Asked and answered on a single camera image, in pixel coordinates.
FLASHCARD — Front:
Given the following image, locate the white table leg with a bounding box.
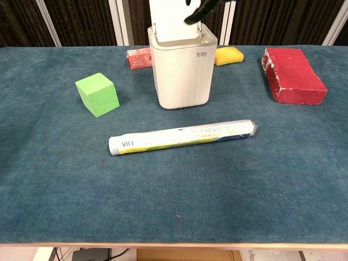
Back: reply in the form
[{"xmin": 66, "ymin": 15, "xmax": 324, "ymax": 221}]
[{"xmin": 32, "ymin": 246, "xmax": 55, "ymax": 261}]

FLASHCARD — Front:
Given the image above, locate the black cable under table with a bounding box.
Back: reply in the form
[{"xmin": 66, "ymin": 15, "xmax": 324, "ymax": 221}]
[{"xmin": 110, "ymin": 247, "xmax": 132, "ymax": 259}]

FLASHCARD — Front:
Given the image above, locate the green cube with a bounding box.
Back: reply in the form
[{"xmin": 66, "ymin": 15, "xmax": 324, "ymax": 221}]
[{"xmin": 74, "ymin": 72, "xmax": 121, "ymax": 118}]

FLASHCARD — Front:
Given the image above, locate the white partition post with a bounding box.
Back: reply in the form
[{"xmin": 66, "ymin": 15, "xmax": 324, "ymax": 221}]
[
  {"xmin": 219, "ymin": 0, "xmax": 237, "ymax": 46},
  {"xmin": 322, "ymin": 0, "xmax": 348, "ymax": 46},
  {"xmin": 108, "ymin": 0, "xmax": 136, "ymax": 46},
  {"xmin": 35, "ymin": 0, "xmax": 62, "ymax": 47}
]

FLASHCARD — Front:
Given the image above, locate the teal felt table mat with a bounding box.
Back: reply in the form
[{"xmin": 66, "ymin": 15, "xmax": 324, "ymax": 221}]
[{"xmin": 0, "ymin": 45, "xmax": 348, "ymax": 245}]

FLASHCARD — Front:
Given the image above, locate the white paper roll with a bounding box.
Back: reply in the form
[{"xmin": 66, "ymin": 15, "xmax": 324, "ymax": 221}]
[{"xmin": 108, "ymin": 119, "xmax": 259, "ymax": 157}]

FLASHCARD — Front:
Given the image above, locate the red pink carton box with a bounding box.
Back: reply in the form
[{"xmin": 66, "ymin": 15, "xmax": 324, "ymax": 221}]
[{"xmin": 126, "ymin": 47, "xmax": 153, "ymax": 70}]

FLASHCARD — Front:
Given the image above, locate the brown cardboard box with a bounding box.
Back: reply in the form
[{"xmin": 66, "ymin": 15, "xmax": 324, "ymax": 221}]
[{"xmin": 135, "ymin": 248, "xmax": 243, "ymax": 261}]

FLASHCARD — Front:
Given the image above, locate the yellow sponge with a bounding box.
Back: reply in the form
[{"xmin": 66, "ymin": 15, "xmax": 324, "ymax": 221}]
[{"xmin": 214, "ymin": 46, "xmax": 245, "ymax": 67}]

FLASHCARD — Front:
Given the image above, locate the dark grey box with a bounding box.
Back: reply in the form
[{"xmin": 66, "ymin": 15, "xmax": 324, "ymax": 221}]
[{"xmin": 71, "ymin": 247, "xmax": 113, "ymax": 261}]

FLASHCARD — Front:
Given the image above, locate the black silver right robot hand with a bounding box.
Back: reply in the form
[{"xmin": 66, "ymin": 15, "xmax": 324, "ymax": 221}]
[{"xmin": 184, "ymin": 0, "xmax": 237, "ymax": 24}]

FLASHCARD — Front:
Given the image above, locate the white open-lid container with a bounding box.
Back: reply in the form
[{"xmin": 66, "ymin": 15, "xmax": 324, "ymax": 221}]
[{"xmin": 147, "ymin": 0, "xmax": 219, "ymax": 110}]

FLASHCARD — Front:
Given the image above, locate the red foam brick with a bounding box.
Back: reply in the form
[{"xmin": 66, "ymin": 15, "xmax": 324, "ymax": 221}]
[{"xmin": 261, "ymin": 48, "xmax": 328, "ymax": 105}]

